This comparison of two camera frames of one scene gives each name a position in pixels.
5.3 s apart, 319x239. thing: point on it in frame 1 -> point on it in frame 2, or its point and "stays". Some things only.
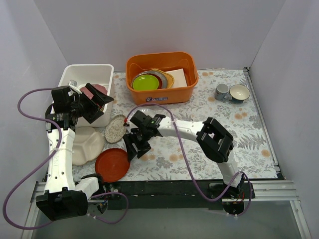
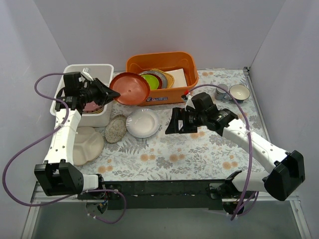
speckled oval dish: (115, 130) stays
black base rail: (175, 194) stays
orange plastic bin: (142, 62) stays
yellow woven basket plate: (170, 78) stays
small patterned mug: (222, 92) stays
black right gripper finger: (131, 150) -> (173, 126)
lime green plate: (145, 82) stays
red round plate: (112, 164) -> (134, 89)
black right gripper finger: (142, 151) -> (190, 128)
